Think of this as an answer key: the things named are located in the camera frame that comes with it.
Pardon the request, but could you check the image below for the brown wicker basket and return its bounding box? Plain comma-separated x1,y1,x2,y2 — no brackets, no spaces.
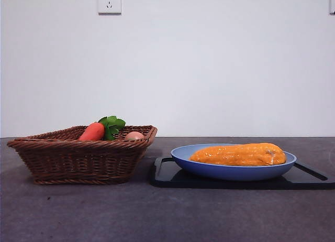
6,125,158,185

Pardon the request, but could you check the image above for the brown egg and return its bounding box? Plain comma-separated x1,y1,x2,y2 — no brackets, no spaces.
124,131,145,140

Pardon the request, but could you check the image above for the yellow corn cob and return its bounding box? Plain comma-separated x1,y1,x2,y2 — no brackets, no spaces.
188,142,286,166

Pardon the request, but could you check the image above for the black rectangular tray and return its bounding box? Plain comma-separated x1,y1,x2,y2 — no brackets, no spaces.
149,157,335,190

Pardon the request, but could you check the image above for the orange carrot with green leaves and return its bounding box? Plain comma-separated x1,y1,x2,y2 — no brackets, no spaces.
77,115,126,141

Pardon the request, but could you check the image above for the blue round plate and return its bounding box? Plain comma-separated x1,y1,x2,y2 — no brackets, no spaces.
170,143,298,182

